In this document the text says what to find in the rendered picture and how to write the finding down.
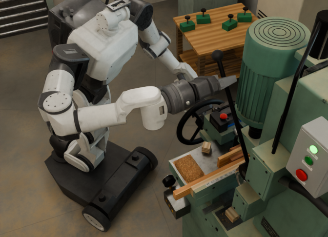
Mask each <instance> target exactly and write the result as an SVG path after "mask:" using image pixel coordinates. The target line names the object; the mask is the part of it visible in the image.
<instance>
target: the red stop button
mask: <svg viewBox="0 0 328 237"><path fill-rule="evenodd" d="M296 176H297V178H298V179H299V180H301V181H306V180H307V176H306V173H305V172H304V171H303V170H301V169H297V170H296Z"/></svg>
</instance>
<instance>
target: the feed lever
mask: <svg viewBox="0 0 328 237"><path fill-rule="evenodd" d="M223 57H224V54H223V52H222V51H221V50H219V49H217V50H214V51H213V52H212V59H213V60H214V61H216V62H217V64H218V67H219V71H220V74H221V78H224V77H226V74H225V71H224V67H223V64H222V59H223ZM225 93H226V96H227V100H228V103H229V106H230V110H231V113H232V117H233V120H234V124H235V127H236V131H237V134H238V138H239V141H240V145H241V148H242V152H243V155H244V158H245V162H244V163H242V164H240V165H239V173H240V175H241V177H242V178H243V179H244V180H245V177H246V172H247V167H248V163H249V157H248V153H247V150H246V145H245V142H244V138H243V135H242V131H241V128H240V124H239V121H238V117H237V114H236V110H235V107H234V103H233V100H232V96H231V93H230V89H229V86H228V87H226V88H225ZM245 181H246V180H245Z"/></svg>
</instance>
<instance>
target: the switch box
mask: <svg viewBox="0 0 328 237"><path fill-rule="evenodd" d="M311 145H315V146H316V147H317V148H318V153H317V154H315V155H316V156H317V157H318V159H317V160H316V159H315V158H314V157H313V156H312V155H311V154H310V153H309V152H308V151H307V148H308V149H310V146H311ZM306 155H309V156H311V157H312V159H313V161H314V164H313V165H312V166H310V165H309V166H310V167H311V168H312V171H311V170H309V169H308V168H307V167H306V166H305V165H304V164H303V163H302V160H304V161H305V156H306ZM286 169H287V170H288V171H289V172H290V173H291V174H292V175H293V176H294V177H295V178H296V179H297V180H298V181H299V182H300V184H301V185H302V186H303V187H304V188H305V189H306V190H307V191H308V192H309V193H310V194H311V195H312V196H313V197H314V198H318V197H319V196H321V195H323V194H325V193H326V192H328V121H327V120H326V119H325V118H324V117H322V116H321V117H318V118H316V119H314V120H312V121H310V122H308V123H306V124H304V125H302V126H301V129H300V132H299V134H298V137H297V139H296V142H295V144H294V147H293V149H292V152H291V155H290V157H289V160H288V163H287V165H286ZM297 169H301V170H303V171H304V172H305V173H306V176H307V180H306V181H305V183H306V184H305V185H304V184H303V183H302V182H301V181H300V180H299V179H298V178H297V177H296V170H297Z"/></svg>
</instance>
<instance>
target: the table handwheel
mask: <svg viewBox="0 0 328 237"><path fill-rule="evenodd" d="M222 103H225V102H224V101H223V100H221V99H217V98H211V99H205V100H203V101H200V102H199V103H197V104H195V105H194V106H193V107H191V108H190V109H189V110H188V111H187V112H186V113H185V114H184V115H183V116H182V118H181V119H180V121H179V123H178V126H177V131H176V134H177V138H178V140H179V141H180V142H181V143H183V144H185V145H195V144H199V143H202V142H204V140H203V139H202V138H201V137H200V138H197V139H195V137H196V135H197V134H198V132H199V131H200V130H203V129H204V116H199V115H198V114H197V113H196V111H198V110H199V109H201V108H202V107H205V106H207V105H210V104H217V105H220V104H222ZM192 114H193V115H194V116H195V117H196V118H197V119H196V121H195V123H196V125H197V126H198V128H197V129H196V131H195V133H194V134H193V136H192V137H191V139H185V138H184V137H183V135H182V131H183V127H184V125H185V123H186V121H187V120H188V119H189V118H190V116H191V115H192Z"/></svg>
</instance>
